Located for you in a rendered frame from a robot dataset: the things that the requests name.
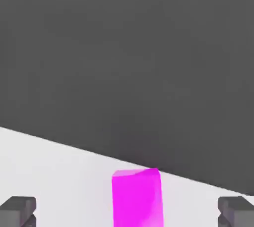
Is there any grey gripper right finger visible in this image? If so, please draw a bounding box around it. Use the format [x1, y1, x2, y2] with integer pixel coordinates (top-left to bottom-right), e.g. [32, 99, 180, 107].
[217, 196, 254, 227]

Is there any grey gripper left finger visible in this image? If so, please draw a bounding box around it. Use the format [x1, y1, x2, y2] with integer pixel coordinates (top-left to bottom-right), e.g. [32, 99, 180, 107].
[0, 196, 37, 227]

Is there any small magenta cube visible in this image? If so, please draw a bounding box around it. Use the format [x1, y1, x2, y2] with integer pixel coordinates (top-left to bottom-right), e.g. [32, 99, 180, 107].
[111, 168, 165, 227]

